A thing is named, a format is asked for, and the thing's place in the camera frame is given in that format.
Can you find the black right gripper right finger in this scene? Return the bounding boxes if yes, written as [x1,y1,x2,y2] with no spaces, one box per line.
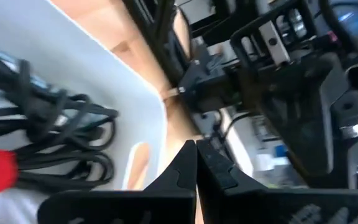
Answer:
[196,138,358,224]

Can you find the white rectangular tray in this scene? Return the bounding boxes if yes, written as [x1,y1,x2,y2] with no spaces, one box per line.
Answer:
[0,0,168,224]

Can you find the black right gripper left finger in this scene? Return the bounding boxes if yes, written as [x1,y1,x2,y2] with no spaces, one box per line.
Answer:
[37,139,198,224]

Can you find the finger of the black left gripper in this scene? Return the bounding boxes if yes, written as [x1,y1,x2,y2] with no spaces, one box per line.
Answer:
[253,60,337,187]

